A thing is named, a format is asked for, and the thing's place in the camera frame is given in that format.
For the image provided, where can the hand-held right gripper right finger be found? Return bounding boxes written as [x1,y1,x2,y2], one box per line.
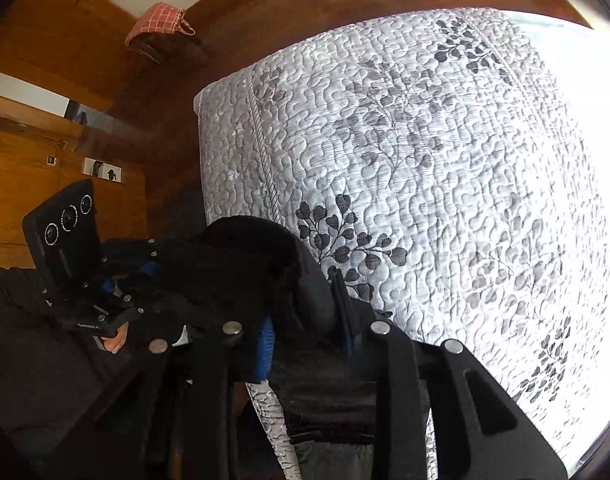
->
[328,267,568,480]

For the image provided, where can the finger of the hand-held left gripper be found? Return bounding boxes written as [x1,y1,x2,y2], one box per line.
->
[92,280,152,322]
[102,237,162,276]

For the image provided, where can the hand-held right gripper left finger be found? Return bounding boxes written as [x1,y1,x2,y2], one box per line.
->
[144,312,279,480]

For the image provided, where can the black pants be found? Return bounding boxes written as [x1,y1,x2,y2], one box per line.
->
[114,216,432,447]

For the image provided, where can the person's left forearm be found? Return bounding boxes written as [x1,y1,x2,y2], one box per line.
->
[0,264,102,442]

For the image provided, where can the person's left hand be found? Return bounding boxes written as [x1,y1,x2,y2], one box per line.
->
[96,322,131,356]

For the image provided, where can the white black box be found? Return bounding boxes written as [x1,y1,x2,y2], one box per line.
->
[83,157,125,184]

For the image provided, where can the grey leaf-patterned quilt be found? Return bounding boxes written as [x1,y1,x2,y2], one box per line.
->
[192,6,610,480]

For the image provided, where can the wooden wardrobe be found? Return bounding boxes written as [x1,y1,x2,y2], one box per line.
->
[0,0,152,272]

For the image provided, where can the wooden stool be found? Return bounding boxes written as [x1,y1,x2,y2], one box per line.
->
[129,30,187,64]

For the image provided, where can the pink checkered cloth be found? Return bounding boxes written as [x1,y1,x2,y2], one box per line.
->
[125,2,199,49]

